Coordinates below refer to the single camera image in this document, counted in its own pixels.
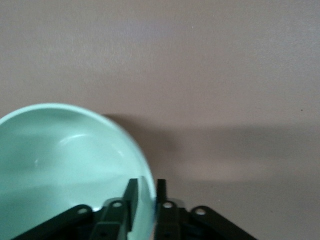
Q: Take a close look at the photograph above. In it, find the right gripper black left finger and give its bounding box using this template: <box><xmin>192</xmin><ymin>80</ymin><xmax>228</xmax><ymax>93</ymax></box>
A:
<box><xmin>9</xmin><ymin>178</ymin><xmax>140</xmax><ymax>240</ymax></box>

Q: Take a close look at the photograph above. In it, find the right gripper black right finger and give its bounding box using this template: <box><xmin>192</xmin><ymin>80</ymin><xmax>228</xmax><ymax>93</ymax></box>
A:
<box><xmin>153</xmin><ymin>178</ymin><xmax>258</xmax><ymax>240</ymax></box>

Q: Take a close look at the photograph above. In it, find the green bowl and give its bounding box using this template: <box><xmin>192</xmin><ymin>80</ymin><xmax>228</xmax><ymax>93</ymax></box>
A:
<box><xmin>0</xmin><ymin>103</ymin><xmax>159</xmax><ymax>240</ymax></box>

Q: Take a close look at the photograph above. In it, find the brown table cloth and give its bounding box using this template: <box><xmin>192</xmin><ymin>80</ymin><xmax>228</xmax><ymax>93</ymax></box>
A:
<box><xmin>0</xmin><ymin>0</ymin><xmax>320</xmax><ymax>240</ymax></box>

